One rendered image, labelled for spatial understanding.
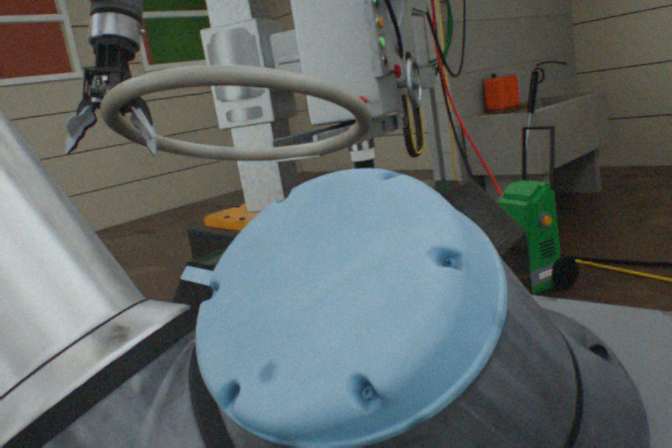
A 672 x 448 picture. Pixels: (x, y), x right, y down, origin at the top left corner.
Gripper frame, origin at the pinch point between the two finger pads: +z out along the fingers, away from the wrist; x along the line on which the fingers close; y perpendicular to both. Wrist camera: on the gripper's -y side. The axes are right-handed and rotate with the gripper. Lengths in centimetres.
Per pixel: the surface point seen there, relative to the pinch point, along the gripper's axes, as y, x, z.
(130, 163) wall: -647, -144, -153
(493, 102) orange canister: -315, 212, -129
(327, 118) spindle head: -49, 45, -24
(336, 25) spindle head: -37, 46, -47
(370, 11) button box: -31, 55, -48
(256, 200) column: -139, 24, -16
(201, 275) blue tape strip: -49, 11, 19
